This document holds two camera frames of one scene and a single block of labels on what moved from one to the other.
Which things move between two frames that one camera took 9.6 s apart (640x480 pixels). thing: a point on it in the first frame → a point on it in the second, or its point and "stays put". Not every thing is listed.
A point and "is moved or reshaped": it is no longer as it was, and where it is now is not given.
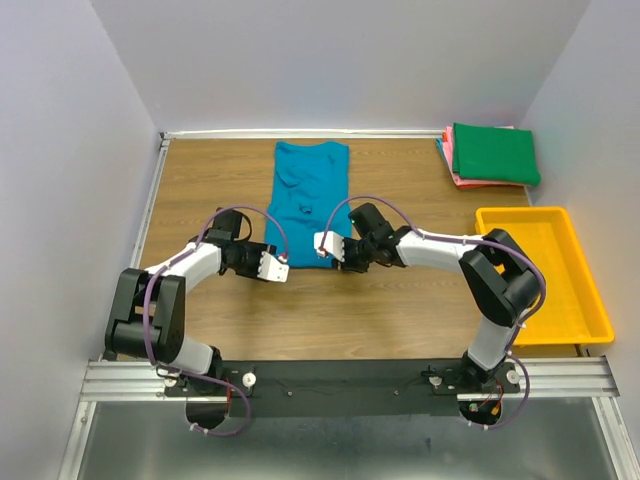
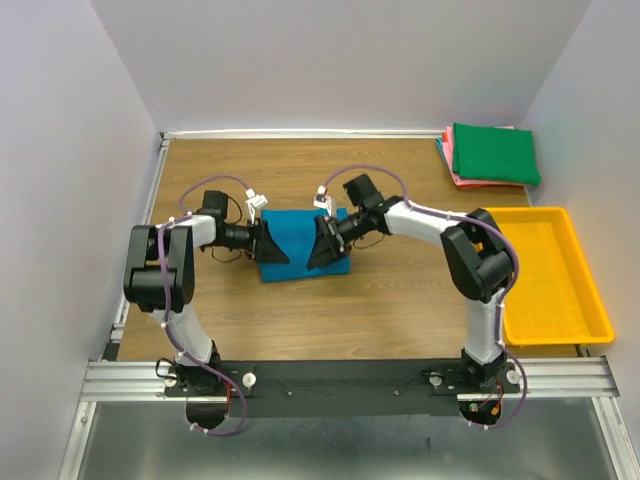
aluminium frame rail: x=569 y=379 stays put
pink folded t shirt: x=462 y=181 stays put
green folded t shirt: x=495 y=153 stays put
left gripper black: x=258 y=247 → x=262 y=246
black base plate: x=348 y=387 stays put
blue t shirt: x=310 y=193 is moved or reshaped
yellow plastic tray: x=571 y=310 stays put
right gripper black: x=348 y=265 → x=328 y=245
